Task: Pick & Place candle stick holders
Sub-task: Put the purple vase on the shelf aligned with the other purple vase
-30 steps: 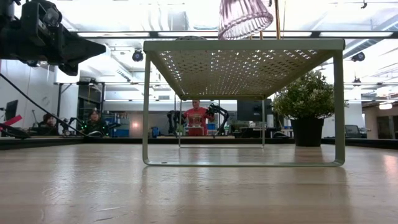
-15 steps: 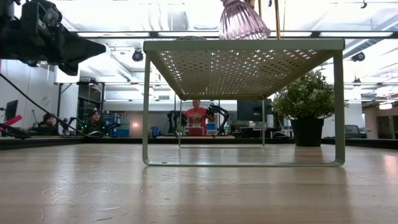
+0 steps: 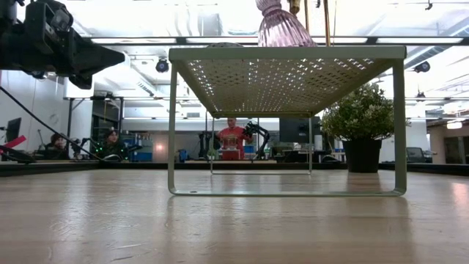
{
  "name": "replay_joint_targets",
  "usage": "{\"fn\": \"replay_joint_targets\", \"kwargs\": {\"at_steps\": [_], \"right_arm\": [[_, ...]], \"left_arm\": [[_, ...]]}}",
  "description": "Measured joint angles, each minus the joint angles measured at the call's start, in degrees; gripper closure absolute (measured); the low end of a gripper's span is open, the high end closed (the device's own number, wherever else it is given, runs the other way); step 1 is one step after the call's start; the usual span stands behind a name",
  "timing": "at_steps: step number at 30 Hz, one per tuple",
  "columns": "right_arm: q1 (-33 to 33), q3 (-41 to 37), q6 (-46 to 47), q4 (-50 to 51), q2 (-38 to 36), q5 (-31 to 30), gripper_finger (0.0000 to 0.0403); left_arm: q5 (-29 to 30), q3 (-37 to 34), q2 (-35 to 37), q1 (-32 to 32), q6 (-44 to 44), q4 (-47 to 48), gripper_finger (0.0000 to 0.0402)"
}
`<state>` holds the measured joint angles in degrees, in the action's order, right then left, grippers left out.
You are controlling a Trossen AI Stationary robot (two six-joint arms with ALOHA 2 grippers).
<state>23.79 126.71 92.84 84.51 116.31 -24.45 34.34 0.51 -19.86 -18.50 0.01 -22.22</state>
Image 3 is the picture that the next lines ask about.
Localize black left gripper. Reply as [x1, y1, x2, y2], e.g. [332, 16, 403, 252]
[21, 31, 125, 90]

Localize pink glass candle holder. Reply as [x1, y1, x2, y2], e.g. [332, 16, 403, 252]
[255, 0, 318, 48]

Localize medium gold candlestick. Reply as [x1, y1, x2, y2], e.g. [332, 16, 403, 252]
[303, 0, 311, 36]

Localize short gold candlestick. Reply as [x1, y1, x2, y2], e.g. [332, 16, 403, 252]
[323, 0, 332, 48]

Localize black metal rack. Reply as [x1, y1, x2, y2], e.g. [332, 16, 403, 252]
[91, 95, 124, 162]

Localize person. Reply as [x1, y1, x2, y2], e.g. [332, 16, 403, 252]
[218, 117, 254, 161]
[98, 128, 128, 159]
[45, 132, 73, 161]

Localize blue storage bins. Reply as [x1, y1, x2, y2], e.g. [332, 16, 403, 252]
[128, 135, 154, 162]

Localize black computer monitor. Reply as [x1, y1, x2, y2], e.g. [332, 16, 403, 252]
[6, 117, 22, 143]

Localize red padded bar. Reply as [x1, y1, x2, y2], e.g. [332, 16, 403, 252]
[3, 134, 27, 150]

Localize overhead light bar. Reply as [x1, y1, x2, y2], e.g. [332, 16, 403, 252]
[82, 35, 469, 46]

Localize green perforated metal shelf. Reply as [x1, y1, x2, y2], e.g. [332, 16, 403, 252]
[167, 45, 408, 198]

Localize large black screen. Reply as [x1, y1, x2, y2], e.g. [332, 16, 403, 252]
[278, 116, 322, 144]

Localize potted green plant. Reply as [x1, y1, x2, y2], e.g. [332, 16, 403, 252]
[320, 83, 411, 174]

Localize grey office chair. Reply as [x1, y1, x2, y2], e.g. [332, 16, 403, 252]
[405, 146, 428, 164]

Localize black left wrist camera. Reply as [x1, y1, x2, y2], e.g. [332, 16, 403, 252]
[25, 0, 74, 41]

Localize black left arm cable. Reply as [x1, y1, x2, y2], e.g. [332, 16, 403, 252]
[0, 86, 124, 162]

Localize black aluminium table frame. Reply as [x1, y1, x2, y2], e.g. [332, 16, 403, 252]
[0, 160, 469, 177]

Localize thick black cable sleeve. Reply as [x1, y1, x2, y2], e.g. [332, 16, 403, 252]
[0, 144, 37, 165]

